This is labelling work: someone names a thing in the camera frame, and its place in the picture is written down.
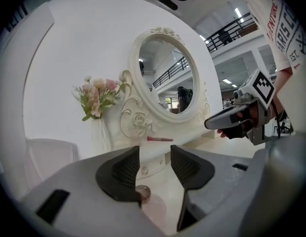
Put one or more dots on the person's right forearm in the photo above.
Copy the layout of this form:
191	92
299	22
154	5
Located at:
282	92

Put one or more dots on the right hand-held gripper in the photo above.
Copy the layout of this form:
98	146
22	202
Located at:
262	88

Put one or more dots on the person's right hand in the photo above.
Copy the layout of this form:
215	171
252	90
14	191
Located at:
235	131

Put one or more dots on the small pink bottle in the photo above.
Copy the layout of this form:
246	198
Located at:
153	209

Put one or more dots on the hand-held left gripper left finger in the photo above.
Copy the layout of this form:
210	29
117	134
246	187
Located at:
123	174

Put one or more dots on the black metal railing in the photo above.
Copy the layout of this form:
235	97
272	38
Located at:
229	32

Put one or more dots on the oval white ornate mirror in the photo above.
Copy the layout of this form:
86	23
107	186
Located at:
165	75

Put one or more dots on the pink artificial flower bouquet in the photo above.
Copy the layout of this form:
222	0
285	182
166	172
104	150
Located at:
98	95

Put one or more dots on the pink makeup brush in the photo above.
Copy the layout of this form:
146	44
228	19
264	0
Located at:
159	139

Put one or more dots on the white ribbed vase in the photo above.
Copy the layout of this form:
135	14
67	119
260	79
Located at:
101	134

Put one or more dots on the black head-mounted camera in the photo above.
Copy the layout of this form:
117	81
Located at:
167	0

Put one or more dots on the white printed t-shirt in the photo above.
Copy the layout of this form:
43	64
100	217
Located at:
279	18

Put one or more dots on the white dressing table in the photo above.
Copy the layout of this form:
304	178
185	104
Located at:
217	148

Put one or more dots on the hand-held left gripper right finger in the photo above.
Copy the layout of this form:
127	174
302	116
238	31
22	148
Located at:
190	171

